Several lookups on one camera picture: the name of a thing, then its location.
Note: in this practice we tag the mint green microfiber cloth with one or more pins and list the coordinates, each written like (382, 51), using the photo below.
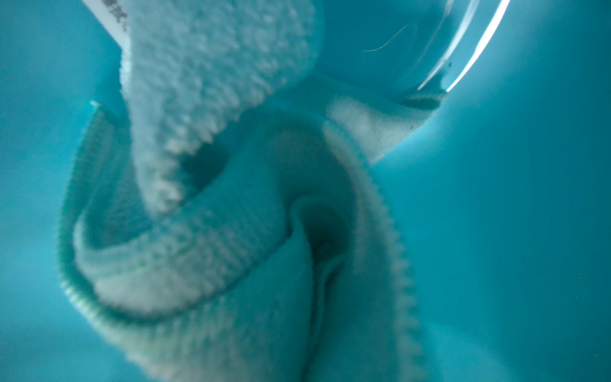
(229, 227)

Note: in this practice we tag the teal plastic bucket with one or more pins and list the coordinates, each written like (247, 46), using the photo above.
(503, 198)

